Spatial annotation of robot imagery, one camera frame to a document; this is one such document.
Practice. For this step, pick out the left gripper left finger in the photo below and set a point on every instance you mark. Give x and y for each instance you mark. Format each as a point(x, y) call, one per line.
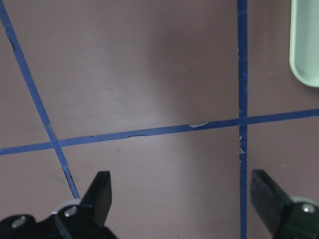
point(86, 220)

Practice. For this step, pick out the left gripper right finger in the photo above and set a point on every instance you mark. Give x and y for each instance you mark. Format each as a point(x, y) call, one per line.
point(285, 217)

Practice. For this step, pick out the light green tray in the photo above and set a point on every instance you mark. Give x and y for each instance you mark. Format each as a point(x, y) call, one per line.
point(304, 41)

